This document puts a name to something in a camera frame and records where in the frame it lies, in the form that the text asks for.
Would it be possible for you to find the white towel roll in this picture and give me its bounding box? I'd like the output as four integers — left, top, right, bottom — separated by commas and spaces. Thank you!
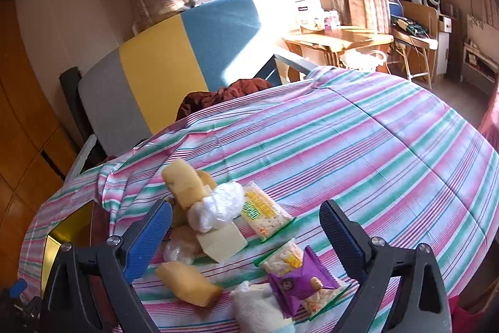
229, 280, 295, 333

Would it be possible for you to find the low shelf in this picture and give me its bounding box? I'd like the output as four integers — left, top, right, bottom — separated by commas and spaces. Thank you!
460, 38, 499, 95

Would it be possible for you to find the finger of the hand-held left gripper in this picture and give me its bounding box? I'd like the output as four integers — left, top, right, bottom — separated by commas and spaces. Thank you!
4, 277, 37, 318

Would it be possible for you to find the cream cardboard box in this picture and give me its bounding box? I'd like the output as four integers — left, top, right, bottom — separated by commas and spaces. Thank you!
195, 222, 249, 263

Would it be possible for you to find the yellow sponge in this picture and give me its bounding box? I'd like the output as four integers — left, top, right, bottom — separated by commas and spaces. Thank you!
161, 158, 209, 209
155, 261, 224, 307

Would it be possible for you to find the clear plastic bag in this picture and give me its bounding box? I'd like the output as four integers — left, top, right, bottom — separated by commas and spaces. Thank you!
163, 226, 203, 265

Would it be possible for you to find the small orange sponge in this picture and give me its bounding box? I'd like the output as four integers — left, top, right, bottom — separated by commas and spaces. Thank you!
195, 170, 217, 190

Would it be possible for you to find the wooden desk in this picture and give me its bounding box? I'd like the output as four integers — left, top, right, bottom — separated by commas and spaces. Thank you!
283, 25, 394, 68

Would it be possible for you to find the gold tin box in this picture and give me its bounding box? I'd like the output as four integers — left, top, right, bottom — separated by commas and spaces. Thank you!
41, 198, 112, 271

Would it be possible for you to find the white box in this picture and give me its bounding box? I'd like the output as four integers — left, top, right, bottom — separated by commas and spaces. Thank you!
294, 0, 324, 32

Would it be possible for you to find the white cabinet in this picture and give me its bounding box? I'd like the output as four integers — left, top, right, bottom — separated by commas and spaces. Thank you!
434, 15, 455, 76

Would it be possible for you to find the striped tablecloth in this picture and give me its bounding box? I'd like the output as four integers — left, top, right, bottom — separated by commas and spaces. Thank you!
19, 66, 499, 333

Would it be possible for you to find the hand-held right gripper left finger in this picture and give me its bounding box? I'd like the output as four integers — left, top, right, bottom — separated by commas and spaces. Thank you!
39, 198, 174, 333

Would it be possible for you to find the purple snack packet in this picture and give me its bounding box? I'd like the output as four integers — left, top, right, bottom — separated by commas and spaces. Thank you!
267, 245, 341, 319

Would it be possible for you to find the wooden board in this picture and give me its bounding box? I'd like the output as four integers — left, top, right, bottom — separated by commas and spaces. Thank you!
401, 1, 439, 41

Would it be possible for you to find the pink bedding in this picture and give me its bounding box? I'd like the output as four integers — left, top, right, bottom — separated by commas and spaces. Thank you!
477, 91, 499, 162

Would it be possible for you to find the yellow snack packet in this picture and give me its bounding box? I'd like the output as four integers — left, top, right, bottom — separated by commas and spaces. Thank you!
253, 238, 305, 275
240, 181, 294, 242

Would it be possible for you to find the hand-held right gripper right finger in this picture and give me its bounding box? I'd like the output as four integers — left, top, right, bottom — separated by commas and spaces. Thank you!
319, 199, 453, 333

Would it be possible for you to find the white plastic bag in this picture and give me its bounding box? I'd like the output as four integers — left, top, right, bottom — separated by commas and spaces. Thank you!
186, 181, 245, 233
339, 48, 385, 72

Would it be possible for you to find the dark red cloth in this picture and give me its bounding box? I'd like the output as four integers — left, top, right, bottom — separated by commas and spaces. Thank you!
175, 79, 274, 121

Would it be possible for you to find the green snack packet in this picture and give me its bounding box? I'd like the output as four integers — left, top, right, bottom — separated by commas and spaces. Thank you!
298, 280, 353, 320

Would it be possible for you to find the blue folding chair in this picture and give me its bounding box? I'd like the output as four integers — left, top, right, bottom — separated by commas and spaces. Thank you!
388, 0, 406, 33

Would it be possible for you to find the white folding table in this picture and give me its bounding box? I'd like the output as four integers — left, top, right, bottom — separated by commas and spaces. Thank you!
390, 15, 439, 90

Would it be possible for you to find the grey yellow blue armchair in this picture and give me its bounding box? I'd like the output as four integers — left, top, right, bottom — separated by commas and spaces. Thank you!
64, 0, 324, 179

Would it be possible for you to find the wooden wardrobe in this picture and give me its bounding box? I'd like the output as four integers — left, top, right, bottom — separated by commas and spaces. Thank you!
0, 0, 79, 287

